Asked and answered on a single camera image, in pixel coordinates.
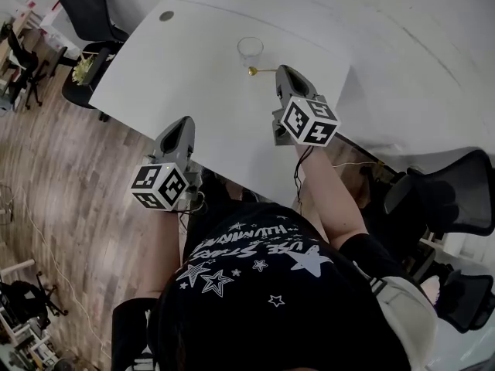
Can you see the black office chair with headrest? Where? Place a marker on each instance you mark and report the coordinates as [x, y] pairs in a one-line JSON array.
[[89, 6]]

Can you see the person's right forearm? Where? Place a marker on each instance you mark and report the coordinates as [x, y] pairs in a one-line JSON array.
[[332, 199]]

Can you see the black mesh office chair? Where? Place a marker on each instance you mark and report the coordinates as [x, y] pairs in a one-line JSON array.
[[448, 195], [468, 303]]

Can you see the white storage box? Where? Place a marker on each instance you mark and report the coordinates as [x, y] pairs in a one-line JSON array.
[[54, 23]]

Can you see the light wooden table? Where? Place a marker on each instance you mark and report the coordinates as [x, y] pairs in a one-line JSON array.
[[15, 37]]

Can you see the clear glass beaker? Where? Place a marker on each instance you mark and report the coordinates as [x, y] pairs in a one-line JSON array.
[[250, 54]]

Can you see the person's right shoe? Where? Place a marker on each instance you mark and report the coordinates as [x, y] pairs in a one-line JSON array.
[[250, 196]]

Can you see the black star print shirt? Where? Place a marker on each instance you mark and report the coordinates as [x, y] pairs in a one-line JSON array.
[[270, 303]]

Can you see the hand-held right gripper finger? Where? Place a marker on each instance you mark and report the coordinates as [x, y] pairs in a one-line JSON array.
[[305, 87], [281, 85]]

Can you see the person's left forearm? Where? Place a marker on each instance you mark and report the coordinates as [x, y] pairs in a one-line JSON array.
[[162, 253]]

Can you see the person's left shoe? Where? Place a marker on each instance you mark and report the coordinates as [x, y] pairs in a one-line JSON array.
[[214, 186]]

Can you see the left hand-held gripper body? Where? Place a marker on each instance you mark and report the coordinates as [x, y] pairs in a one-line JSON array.
[[160, 184]]

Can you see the small gold spoon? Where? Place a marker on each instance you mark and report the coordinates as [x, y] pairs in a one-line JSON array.
[[253, 71]]

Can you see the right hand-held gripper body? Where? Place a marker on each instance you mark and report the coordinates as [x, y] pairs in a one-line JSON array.
[[309, 120]]

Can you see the person's shoe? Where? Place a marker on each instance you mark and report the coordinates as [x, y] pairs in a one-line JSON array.
[[214, 186], [250, 196]]

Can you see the yellow-green leafy bundle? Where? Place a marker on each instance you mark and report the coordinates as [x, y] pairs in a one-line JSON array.
[[83, 70]]

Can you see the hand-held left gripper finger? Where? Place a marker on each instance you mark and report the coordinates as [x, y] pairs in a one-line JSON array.
[[164, 141], [188, 139]]

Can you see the white shelf rack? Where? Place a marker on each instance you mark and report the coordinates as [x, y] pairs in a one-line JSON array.
[[19, 342]]

